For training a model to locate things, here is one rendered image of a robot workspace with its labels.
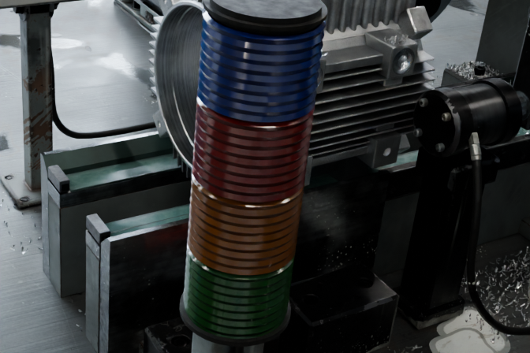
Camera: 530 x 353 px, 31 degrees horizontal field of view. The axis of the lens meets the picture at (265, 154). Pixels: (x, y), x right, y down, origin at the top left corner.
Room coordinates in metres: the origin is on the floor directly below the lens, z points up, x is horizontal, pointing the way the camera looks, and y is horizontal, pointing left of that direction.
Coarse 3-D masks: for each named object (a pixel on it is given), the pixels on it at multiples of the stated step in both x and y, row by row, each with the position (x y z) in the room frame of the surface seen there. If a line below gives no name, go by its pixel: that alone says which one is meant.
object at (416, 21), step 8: (160, 0) 0.81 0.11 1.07; (168, 0) 0.80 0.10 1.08; (176, 0) 0.79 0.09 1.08; (168, 8) 0.80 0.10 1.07; (408, 8) 0.81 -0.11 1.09; (416, 8) 0.81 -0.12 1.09; (424, 8) 0.82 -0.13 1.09; (400, 16) 0.81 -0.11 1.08; (408, 16) 0.81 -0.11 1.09; (416, 16) 0.81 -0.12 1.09; (424, 16) 0.81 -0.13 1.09; (400, 24) 0.81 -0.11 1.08; (408, 24) 0.80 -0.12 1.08; (416, 24) 0.80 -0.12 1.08; (424, 24) 0.81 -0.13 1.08; (408, 32) 0.80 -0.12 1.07; (416, 32) 0.80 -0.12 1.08; (424, 32) 0.80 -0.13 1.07; (160, 120) 0.80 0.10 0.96; (160, 128) 0.80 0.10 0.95; (160, 136) 0.80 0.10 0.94; (168, 136) 0.80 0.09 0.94; (400, 144) 0.80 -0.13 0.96; (408, 144) 0.81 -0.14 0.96; (400, 152) 0.81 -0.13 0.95
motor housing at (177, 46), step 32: (192, 0) 0.77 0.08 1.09; (160, 32) 0.81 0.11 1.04; (192, 32) 0.83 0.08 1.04; (352, 32) 0.78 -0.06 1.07; (160, 64) 0.82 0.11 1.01; (192, 64) 0.83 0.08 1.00; (352, 64) 0.74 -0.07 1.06; (416, 64) 0.80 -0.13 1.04; (160, 96) 0.81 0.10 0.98; (192, 96) 0.82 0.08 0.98; (320, 96) 0.73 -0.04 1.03; (352, 96) 0.74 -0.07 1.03; (384, 96) 0.76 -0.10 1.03; (416, 96) 0.79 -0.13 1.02; (192, 128) 0.80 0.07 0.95; (320, 128) 0.72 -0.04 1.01; (352, 128) 0.75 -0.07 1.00; (320, 160) 0.73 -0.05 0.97
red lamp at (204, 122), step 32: (224, 128) 0.41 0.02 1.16; (256, 128) 0.40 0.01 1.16; (288, 128) 0.41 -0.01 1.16; (192, 160) 0.43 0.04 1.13; (224, 160) 0.40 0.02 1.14; (256, 160) 0.40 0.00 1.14; (288, 160) 0.41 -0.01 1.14; (224, 192) 0.40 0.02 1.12; (256, 192) 0.40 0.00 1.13; (288, 192) 0.41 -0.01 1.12
